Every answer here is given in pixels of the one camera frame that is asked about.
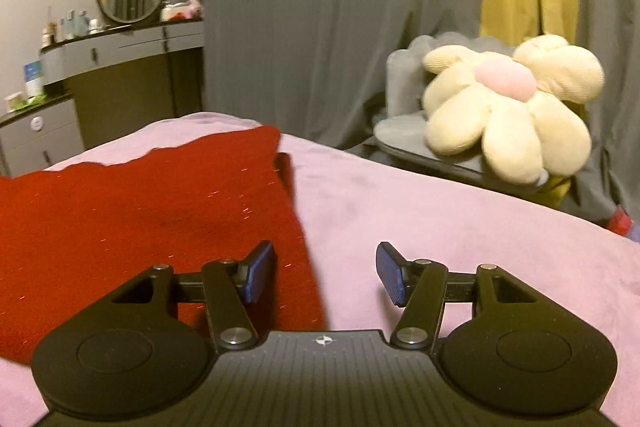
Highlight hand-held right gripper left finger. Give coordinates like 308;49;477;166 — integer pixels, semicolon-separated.
107;241;276;351

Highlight grey nightstand cabinet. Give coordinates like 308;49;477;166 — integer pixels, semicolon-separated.
0;94;86;178

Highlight green packets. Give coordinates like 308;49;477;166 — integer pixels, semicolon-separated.
10;95;51;110

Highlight cream flower plush toy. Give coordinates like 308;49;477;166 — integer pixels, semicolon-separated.
372;34;601;204

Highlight cream flower plush pillow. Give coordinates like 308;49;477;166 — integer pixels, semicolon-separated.
421;33;606;184

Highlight pink fleece blanket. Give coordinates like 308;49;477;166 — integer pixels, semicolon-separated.
0;111;640;427

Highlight red knit sweater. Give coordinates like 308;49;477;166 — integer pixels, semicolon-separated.
0;124;329;366

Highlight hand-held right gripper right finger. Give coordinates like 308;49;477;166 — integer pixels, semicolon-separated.
375;241;535;351

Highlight grey curtain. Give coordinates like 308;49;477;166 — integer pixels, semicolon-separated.
179;0;640;229

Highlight grey vanity desk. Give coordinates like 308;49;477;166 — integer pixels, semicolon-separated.
40;19;206;151

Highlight blue and white box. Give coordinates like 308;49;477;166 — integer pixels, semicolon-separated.
22;62;46;100

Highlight white and red tissue box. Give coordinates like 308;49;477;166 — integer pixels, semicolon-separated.
160;3;194;23

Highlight red object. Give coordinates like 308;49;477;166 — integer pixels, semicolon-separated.
607;204;637;236

